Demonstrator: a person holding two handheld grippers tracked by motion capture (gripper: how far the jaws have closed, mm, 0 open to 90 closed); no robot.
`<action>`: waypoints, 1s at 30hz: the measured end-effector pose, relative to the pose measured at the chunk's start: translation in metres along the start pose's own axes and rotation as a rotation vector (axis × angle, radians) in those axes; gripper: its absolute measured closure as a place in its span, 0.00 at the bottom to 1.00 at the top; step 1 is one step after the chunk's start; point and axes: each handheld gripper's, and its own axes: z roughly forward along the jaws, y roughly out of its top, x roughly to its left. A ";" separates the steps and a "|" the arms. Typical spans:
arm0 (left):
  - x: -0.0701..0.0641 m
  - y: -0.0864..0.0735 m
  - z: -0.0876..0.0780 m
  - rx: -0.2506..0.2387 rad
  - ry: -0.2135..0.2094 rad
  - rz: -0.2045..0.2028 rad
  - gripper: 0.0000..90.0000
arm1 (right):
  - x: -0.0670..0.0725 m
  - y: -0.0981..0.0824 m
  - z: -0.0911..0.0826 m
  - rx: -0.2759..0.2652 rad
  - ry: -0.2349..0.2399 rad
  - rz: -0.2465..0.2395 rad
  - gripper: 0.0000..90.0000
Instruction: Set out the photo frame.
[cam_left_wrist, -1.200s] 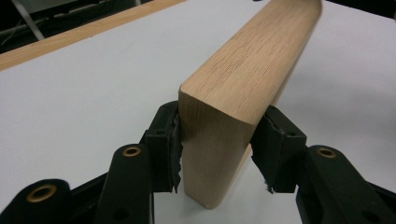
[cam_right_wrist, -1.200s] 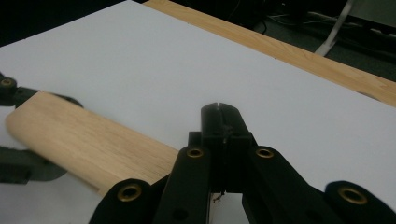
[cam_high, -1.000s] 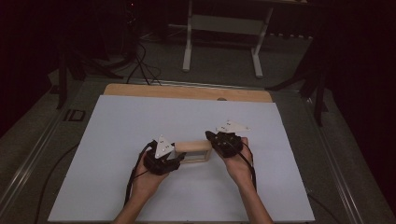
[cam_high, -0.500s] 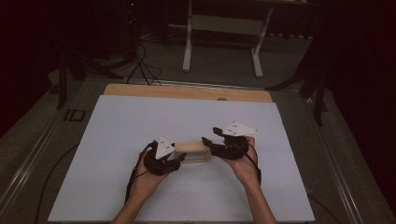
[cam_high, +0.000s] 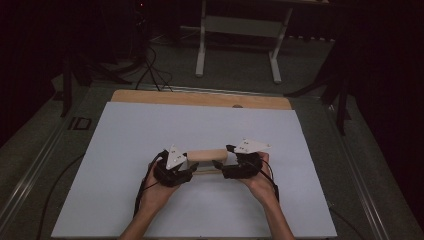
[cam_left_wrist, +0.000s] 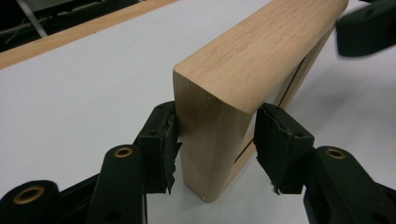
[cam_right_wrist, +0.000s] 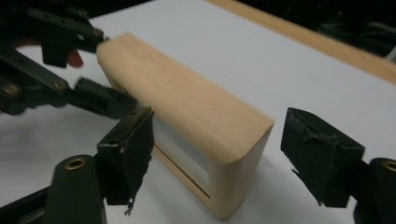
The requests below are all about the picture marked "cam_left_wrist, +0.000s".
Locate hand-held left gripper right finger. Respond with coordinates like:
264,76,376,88
253,103,396,224

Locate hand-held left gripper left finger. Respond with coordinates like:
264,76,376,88
86,100,184,224

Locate wooden picture frame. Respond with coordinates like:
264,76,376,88
172,0,350,203

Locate white table mat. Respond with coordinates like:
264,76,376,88
0,0,396,224

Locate white metal table frame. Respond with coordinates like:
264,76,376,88
15,0,49,39

